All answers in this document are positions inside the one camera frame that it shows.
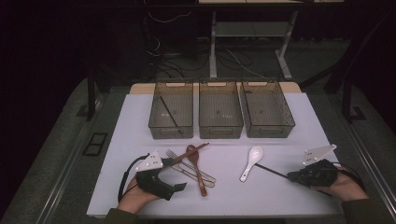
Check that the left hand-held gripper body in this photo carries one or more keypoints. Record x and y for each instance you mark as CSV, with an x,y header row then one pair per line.
x,y
149,183

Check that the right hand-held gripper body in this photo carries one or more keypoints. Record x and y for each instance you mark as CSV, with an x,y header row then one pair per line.
x,y
320,174

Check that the metal fork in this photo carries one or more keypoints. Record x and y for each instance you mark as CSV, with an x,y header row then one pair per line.
x,y
170,154

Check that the metal knife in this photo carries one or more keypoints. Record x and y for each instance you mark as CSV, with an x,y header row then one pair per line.
x,y
186,174

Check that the brown wooden spoon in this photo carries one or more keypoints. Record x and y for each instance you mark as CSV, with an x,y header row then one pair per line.
x,y
196,169

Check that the black chopstick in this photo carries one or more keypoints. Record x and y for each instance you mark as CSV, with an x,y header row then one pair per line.
x,y
170,112
271,170

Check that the smoky transparent plastic bin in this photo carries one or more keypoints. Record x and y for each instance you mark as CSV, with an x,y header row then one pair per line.
x,y
267,132
171,133
220,133

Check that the white ceramic spoon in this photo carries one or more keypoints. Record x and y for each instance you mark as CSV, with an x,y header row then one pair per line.
x,y
255,154

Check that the person's left hand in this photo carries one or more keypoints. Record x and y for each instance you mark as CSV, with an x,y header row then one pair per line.
x,y
134,199

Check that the person's right hand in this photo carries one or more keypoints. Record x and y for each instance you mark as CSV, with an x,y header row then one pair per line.
x,y
345,186

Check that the white table cover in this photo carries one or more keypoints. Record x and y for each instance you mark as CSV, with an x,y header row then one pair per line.
x,y
236,199

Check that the black upright stand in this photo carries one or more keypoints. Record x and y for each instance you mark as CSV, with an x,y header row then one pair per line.
x,y
91,93
346,99

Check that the black slanted stand leg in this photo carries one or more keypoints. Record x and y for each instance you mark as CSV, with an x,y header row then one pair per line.
x,y
334,82

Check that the metal floor rail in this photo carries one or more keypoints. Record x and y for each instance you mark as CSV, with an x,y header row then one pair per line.
x,y
62,183
373,168

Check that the white desk frame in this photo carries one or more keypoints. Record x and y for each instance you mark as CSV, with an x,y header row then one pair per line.
x,y
250,28

